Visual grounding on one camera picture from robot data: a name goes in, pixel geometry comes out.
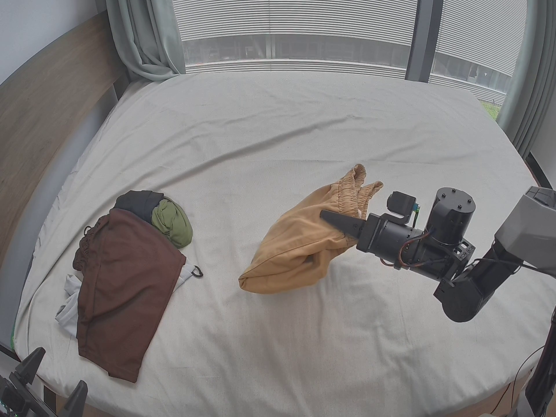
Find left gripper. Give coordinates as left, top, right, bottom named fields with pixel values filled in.
left=0, top=347, right=89, bottom=417

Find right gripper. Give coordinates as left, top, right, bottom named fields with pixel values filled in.
left=356, top=212, right=429, bottom=272

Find tan shorts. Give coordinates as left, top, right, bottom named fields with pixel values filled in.
left=238, top=163, right=385, bottom=294

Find bed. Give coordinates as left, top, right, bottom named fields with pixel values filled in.
left=0, top=10, right=556, bottom=417

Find white garment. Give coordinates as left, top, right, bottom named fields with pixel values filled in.
left=54, top=262, right=204, bottom=337

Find brown shorts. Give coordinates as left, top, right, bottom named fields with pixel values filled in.
left=72, top=209, right=187, bottom=383

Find black garment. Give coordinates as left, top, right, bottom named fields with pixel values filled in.
left=114, top=189, right=166, bottom=222

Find green garment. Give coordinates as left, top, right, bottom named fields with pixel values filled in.
left=150, top=197, right=193, bottom=250

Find grey-green curtain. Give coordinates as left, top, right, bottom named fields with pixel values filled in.
left=495, top=0, right=556, bottom=160
left=101, top=0, right=187, bottom=82

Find window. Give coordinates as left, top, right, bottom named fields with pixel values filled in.
left=167, top=0, right=533, bottom=107

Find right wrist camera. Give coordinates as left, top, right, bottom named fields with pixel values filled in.
left=386, top=191, right=420, bottom=225

